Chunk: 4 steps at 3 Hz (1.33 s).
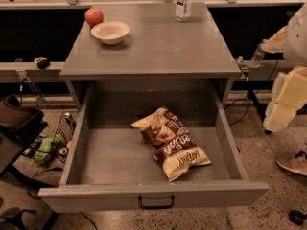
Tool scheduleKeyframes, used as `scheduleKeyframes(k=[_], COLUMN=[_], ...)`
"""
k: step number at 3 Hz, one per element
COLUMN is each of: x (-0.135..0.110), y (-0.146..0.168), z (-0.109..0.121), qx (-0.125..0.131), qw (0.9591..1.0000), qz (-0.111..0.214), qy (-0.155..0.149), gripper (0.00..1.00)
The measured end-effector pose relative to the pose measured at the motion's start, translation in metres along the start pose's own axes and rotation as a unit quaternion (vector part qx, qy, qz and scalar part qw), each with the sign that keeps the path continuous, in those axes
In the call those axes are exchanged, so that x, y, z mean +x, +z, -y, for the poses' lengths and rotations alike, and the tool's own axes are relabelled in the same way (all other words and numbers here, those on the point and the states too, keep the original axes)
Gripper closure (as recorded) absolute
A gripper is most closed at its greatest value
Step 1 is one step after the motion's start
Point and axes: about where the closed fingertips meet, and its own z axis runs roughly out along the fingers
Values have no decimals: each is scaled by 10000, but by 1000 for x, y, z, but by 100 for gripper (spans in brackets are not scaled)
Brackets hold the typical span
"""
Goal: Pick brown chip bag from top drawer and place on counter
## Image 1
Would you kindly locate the soda can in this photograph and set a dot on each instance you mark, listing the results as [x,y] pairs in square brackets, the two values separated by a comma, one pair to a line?
[69,119]

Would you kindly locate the brown office chair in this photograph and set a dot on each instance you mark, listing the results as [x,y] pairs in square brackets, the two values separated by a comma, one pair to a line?
[19,127]

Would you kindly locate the black drawer handle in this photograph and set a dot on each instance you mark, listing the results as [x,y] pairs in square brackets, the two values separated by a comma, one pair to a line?
[156,203]

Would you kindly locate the wire basket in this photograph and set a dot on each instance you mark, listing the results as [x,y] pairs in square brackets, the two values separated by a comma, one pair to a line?
[65,134]

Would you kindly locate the brown chip bag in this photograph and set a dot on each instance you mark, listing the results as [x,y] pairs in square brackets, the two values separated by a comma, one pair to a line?
[170,144]

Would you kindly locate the clear water bottle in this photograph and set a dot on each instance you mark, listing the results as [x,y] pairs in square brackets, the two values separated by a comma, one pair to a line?
[183,10]

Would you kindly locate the black tripod stand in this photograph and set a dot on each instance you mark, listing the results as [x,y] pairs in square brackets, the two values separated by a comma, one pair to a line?
[251,94]

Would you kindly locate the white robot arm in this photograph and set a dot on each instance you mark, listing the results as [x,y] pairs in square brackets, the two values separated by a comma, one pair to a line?
[295,39]

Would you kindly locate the open grey drawer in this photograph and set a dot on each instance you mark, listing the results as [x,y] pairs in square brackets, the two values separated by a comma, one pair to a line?
[109,166]

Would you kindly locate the green chip bag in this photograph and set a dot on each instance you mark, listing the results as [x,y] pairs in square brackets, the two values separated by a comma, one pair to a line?
[47,151]

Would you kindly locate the white bowl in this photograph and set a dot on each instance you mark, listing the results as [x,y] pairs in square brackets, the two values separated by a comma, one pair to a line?
[110,32]

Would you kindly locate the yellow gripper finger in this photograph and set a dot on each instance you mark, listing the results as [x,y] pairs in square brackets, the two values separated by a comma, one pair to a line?
[275,44]
[289,94]

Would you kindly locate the black yellow tape measure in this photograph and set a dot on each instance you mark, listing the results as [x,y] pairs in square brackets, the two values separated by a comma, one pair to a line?
[42,62]

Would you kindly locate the red apple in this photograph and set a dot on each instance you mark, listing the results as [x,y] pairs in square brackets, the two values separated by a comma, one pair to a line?
[93,17]

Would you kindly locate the small plastic bottle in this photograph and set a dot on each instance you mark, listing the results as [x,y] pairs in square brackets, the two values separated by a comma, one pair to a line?
[258,55]

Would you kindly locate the tan sneaker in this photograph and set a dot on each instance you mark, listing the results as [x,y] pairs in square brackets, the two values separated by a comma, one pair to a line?
[296,165]

